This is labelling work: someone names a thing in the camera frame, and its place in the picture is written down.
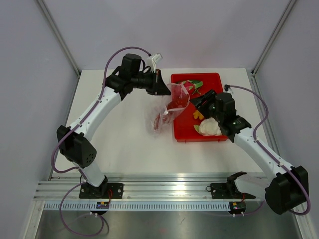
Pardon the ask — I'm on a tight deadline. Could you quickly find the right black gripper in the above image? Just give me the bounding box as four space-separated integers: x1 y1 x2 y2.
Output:
190 89 224 123

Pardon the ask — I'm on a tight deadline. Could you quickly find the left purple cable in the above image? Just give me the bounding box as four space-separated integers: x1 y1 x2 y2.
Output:
51 46 150 237

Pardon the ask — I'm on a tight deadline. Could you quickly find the right aluminium frame post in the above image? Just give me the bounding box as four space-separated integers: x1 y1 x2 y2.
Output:
251 0 298 77

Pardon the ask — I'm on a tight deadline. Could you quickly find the pink dragon fruit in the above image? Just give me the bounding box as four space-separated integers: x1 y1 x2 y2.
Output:
177 80 203 95

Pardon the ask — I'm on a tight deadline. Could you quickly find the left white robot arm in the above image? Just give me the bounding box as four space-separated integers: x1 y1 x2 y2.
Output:
57 53 171 198

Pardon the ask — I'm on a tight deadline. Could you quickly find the left small circuit board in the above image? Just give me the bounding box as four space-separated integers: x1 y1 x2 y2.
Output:
96 202 110 209

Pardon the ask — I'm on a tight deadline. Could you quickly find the yellow ginger root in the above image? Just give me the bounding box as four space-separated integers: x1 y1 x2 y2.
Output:
193 111 204 120

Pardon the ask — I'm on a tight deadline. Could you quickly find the small circuit board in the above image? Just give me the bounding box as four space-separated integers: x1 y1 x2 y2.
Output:
96 202 110 209
229 201 246 217

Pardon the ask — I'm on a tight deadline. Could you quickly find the aluminium mounting rail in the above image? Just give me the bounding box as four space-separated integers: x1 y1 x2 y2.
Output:
33 173 304 202

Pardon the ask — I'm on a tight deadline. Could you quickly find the white slotted cable duct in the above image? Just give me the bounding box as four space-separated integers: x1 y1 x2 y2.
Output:
44 201 230 212

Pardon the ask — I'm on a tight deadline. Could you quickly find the right small circuit board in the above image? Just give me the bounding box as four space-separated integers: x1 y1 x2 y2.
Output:
229 201 246 217

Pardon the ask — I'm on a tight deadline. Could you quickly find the white cauliflower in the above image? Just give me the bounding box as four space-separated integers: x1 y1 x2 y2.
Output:
193 118 222 136

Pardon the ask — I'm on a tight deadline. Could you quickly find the red plastic tray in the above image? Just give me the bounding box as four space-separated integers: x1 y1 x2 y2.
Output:
171 73 227 142

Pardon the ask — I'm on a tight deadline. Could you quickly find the clear zip top bag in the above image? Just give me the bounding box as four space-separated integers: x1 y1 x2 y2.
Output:
145 83 190 135

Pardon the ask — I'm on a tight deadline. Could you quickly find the left aluminium frame post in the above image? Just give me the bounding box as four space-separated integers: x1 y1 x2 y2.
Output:
35 0 81 79

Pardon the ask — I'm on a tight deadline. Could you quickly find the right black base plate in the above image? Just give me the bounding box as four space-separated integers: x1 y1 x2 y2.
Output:
206 183 256 200

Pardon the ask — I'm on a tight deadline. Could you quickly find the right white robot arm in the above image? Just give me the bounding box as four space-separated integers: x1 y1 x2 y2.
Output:
191 90 311 216

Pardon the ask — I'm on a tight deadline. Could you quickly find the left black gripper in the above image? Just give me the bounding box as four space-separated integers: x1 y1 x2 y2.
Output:
131 69 171 95

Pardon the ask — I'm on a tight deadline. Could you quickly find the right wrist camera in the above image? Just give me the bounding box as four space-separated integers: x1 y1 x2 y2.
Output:
224 84 233 94

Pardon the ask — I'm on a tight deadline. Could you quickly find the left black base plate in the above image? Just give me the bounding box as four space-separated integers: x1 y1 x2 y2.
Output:
79 183 124 199

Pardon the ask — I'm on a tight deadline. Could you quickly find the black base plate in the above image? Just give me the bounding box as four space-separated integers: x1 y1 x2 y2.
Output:
206 183 256 200
79 183 124 199

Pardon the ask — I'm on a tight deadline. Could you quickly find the aluminium frame post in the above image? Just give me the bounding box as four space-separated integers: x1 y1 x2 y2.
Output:
251 0 298 77
35 0 81 79

